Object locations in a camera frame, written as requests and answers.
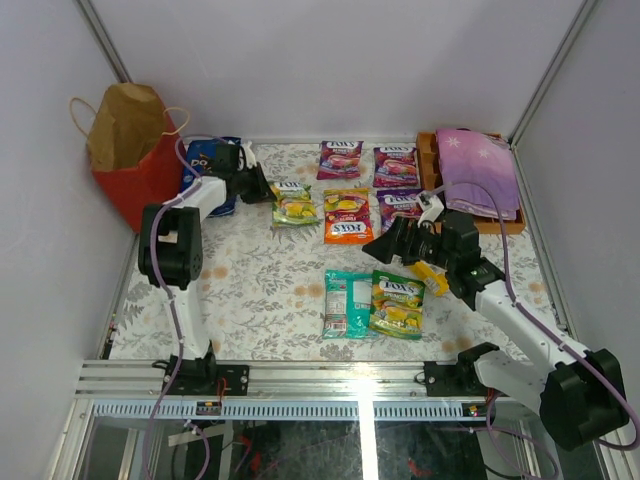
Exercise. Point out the purple star cloth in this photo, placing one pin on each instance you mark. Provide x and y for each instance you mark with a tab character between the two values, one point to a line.
479	170

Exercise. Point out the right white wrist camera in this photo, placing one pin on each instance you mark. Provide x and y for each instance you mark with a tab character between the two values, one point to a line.
431	207

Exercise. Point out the wooden compartment tray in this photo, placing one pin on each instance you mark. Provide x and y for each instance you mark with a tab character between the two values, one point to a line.
427	158

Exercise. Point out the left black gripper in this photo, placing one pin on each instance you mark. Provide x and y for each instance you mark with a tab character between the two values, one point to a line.
250	181

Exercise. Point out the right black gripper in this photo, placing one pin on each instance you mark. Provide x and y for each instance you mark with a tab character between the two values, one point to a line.
398	240

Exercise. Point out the purple candy bag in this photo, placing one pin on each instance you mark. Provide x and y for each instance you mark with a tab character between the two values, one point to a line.
397	202
339	160
395	166

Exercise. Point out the blue Doritos chip bag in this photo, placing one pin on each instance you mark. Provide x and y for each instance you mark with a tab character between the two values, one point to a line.
201	154

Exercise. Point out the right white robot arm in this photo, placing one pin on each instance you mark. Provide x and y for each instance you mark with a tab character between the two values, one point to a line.
577	393

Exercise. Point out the orange snack package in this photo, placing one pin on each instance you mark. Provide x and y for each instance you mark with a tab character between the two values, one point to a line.
347	217

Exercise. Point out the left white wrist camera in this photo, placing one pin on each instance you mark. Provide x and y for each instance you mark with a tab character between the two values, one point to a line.
247	155

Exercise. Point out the green snack package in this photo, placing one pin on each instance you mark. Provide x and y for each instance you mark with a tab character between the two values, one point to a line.
293	205

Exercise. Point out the teal snack package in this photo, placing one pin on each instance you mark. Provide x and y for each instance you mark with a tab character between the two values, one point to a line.
347	305

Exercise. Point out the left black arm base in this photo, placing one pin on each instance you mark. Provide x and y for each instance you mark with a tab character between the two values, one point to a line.
195	379

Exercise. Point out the aluminium front rail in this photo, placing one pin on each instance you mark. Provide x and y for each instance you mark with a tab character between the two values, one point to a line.
268	380

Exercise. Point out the blue slotted cable duct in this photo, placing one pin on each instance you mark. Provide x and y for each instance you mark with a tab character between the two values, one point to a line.
427	410

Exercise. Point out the floral table mat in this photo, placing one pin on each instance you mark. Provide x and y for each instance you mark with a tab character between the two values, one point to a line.
261	289

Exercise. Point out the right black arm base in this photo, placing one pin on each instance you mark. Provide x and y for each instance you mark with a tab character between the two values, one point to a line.
452	380

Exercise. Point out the yellow snack bar packet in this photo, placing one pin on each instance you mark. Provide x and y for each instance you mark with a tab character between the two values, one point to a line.
433	277

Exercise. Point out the red paper bag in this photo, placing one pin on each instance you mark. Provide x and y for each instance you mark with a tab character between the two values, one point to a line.
133	146

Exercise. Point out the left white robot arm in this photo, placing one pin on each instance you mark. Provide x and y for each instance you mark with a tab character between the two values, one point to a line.
171	253

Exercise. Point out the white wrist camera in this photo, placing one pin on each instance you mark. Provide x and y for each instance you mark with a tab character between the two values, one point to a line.
431	207
247	155

